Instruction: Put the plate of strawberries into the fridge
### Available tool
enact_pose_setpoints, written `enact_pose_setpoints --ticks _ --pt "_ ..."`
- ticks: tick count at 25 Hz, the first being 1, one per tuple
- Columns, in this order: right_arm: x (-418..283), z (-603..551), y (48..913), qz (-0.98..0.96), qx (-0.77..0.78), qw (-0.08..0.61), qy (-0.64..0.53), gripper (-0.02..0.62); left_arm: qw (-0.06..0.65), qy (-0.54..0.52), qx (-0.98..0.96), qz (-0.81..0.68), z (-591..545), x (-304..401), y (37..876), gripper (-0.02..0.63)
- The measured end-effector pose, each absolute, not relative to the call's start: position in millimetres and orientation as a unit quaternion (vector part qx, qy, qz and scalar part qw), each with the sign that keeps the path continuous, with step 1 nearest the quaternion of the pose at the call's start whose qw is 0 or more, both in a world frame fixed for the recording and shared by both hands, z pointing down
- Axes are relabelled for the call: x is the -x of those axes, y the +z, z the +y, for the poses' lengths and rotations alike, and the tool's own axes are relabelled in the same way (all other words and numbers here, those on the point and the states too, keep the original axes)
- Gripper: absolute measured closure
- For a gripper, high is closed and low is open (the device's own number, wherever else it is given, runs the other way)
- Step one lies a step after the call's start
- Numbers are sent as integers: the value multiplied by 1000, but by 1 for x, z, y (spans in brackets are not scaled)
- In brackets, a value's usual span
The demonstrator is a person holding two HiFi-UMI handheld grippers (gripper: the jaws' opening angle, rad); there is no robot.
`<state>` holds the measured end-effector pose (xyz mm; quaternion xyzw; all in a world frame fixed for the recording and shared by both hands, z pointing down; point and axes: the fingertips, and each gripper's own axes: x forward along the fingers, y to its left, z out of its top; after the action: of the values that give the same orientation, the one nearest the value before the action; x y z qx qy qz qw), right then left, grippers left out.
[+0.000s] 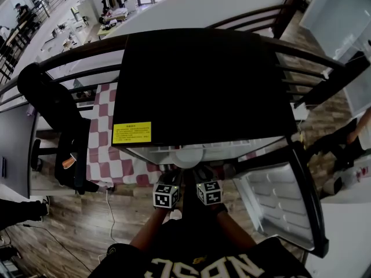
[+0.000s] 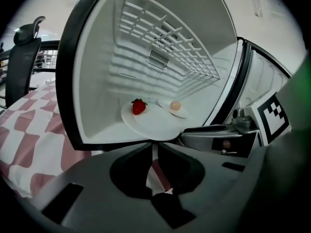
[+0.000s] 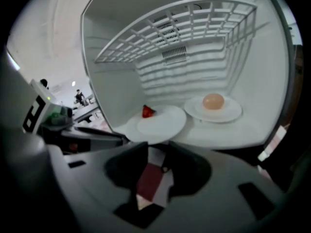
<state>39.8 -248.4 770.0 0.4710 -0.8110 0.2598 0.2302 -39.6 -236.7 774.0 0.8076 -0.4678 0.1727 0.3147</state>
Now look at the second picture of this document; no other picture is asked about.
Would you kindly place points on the peach round food item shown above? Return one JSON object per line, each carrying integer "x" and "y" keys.
{"x": 175, "y": 105}

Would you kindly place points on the black mesh office chair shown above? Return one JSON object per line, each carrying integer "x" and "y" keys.
{"x": 22, "y": 64}

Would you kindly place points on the red strawberry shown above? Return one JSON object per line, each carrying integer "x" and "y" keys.
{"x": 139, "y": 107}

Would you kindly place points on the black mini fridge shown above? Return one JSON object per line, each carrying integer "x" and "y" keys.
{"x": 97, "y": 57}

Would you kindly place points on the large white round plate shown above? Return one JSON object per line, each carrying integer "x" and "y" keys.
{"x": 153, "y": 124}

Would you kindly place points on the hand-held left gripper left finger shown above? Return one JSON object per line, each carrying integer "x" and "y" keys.
{"x": 85, "y": 186}

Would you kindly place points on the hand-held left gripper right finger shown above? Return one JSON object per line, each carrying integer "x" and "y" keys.
{"x": 218, "y": 186}

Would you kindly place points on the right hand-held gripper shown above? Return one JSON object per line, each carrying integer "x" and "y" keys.
{"x": 272, "y": 118}

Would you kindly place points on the pink white checkered tablecloth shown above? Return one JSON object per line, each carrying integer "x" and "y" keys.
{"x": 36, "y": 135}

